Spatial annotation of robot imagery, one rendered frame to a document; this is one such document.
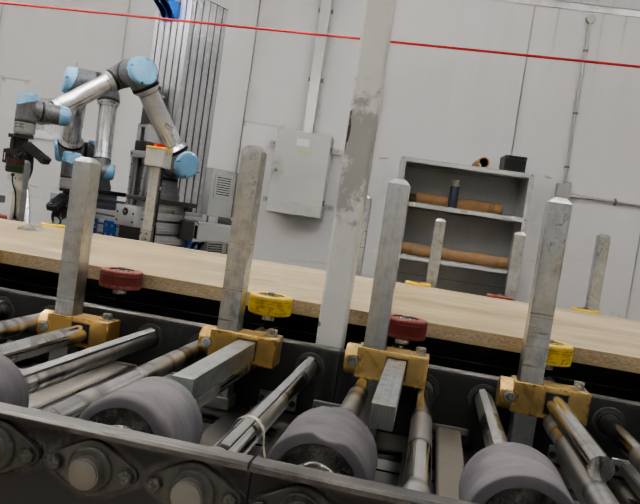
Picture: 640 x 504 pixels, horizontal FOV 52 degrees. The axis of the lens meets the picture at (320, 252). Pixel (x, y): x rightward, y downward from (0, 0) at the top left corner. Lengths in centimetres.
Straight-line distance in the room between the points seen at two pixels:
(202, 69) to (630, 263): 337
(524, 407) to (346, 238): 41
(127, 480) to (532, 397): 66
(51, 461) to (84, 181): 64
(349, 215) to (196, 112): 227
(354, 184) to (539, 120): 402
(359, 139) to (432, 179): 379
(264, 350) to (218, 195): 239
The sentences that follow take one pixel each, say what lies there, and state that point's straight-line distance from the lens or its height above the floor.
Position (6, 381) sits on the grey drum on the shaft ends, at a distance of 82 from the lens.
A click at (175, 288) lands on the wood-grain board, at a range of 133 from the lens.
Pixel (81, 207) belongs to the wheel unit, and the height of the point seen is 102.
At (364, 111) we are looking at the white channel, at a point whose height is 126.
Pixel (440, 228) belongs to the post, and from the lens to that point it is 216.
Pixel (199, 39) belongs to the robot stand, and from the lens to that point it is 343.
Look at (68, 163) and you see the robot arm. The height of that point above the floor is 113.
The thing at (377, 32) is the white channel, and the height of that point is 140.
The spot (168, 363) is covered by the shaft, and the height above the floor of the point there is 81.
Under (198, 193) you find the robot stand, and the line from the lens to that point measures 344.
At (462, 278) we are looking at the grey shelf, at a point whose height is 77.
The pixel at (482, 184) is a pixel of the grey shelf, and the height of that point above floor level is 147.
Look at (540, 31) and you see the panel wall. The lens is 529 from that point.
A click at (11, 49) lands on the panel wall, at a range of 585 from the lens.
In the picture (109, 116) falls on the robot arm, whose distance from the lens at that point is 312.
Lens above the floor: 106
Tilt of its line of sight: 3 degrees down
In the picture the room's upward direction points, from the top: 8 degrees clockwise
